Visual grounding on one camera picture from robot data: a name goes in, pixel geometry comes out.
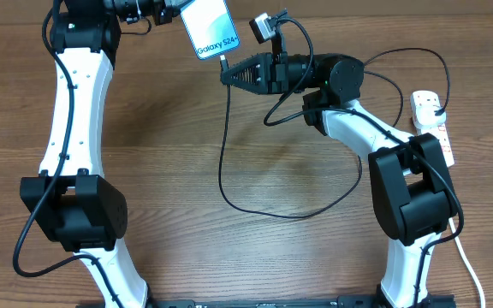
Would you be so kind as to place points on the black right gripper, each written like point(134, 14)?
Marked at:
point(264, 68)

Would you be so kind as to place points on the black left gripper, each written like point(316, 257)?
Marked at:
point(163, 13)

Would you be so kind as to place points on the smartphone with blue screen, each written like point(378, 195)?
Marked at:
point(210, 28)

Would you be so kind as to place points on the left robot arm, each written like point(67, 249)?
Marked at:
point(69, 198)

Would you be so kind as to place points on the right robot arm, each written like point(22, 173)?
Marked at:
point(412, 193)

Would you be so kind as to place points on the white charger plug adapter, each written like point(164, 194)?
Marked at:
point(425, 117)

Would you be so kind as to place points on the white power strip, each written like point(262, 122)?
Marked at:
point(424, 98)

